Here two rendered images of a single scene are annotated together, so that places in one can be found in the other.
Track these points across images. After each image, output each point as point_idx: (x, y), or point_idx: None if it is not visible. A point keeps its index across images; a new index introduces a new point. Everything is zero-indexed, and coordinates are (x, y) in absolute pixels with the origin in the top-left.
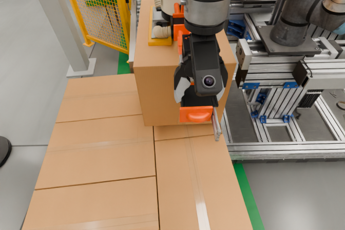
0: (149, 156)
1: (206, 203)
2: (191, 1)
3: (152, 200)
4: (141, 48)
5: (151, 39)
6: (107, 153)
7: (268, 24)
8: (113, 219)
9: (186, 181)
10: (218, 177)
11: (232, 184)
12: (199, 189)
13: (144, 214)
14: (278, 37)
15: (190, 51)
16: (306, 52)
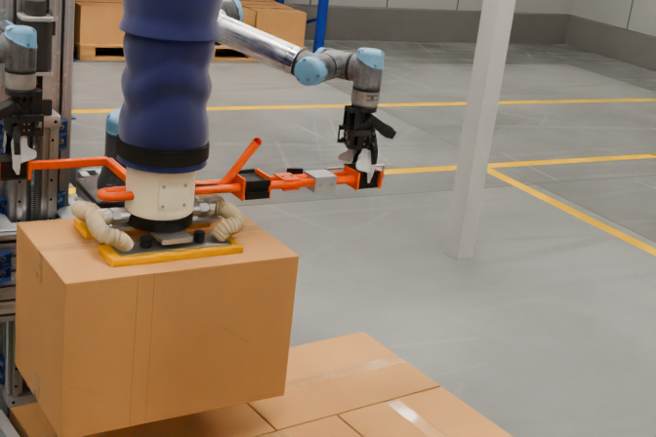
0: (310, 427)
1: (335, 368)
2: (379, 93)
3: (374, 409)
4: (253, 256)
5: (232, 245)
6: None
7: (20, 220)
8: (429, 434)
9: (321, 386)
10: (290, 362)
11: (292, 351)
12: (321, 375)
13: (396, 411)
14: None
15: (375, 124)
16: None
